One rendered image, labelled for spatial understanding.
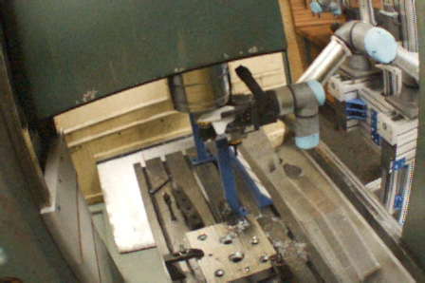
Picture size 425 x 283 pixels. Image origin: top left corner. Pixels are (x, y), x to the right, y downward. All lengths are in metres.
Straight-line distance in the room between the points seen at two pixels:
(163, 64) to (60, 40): 0.26
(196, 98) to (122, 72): 0.21
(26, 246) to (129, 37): 0.52
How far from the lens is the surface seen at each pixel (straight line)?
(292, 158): 2.33
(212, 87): 1.01
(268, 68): 2.26
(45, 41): 0.89
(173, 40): 0.90
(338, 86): 2.03
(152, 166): 2.00
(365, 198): 1.76
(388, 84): 2.03
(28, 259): 0.90
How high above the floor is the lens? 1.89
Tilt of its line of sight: 28 degrees down
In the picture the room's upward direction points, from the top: 11 degrees counter-clockwise
